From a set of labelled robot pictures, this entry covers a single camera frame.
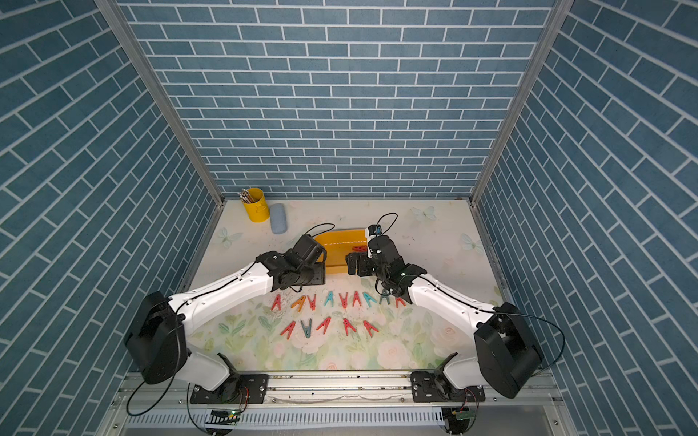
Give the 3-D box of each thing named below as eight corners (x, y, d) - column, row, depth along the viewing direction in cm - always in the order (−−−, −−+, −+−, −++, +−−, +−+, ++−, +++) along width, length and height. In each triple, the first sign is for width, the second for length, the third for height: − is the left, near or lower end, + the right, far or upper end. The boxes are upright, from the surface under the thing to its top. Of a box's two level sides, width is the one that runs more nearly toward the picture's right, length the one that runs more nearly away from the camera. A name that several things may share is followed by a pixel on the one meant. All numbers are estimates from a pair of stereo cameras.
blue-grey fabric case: (273, 235, 111) (271, 231, 109) (271, 208, 121) (269, 204, 119) (288, 232, 112) (287, 228, 110) (284, 205, 122) (283, 201, 120)
